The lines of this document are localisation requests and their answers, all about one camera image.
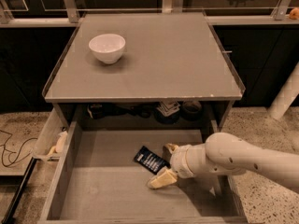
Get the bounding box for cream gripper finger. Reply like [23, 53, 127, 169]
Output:
[164, 143, 178, 160]
[147, 167, 178, 189]

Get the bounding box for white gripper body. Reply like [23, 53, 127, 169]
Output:
[170, 145, 207, 178]

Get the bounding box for dark blue rxbar wrapper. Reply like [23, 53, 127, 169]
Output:
[134, 146, 170, 175]

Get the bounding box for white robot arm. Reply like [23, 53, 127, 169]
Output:
[147, 119, 299, 193]

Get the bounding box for open grey top drawer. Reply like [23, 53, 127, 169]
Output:
[38, 121, 248, 224]

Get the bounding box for black items behind drawer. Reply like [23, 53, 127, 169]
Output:
[87, 103, 154, 119]

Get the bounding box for grey cabinet with counter top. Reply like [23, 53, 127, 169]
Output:
[41, 11, 247, 133]

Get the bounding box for dark round container with papers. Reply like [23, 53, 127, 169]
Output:
[154, 102, 180, 124]

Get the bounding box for dark round tape roll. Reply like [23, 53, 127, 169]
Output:
[180, 101, 203, 121]

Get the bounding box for cream object in bin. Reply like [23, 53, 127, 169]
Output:
[48, 131, 67, 155]

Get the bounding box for white ceramic bowl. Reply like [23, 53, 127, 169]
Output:
[89, 34, 126, 64]

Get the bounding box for black floor rail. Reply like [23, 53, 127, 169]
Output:
[1, 158, 36, 224]

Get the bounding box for metal rail frame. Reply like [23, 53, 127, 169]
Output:
[0, 0, 299, 27]

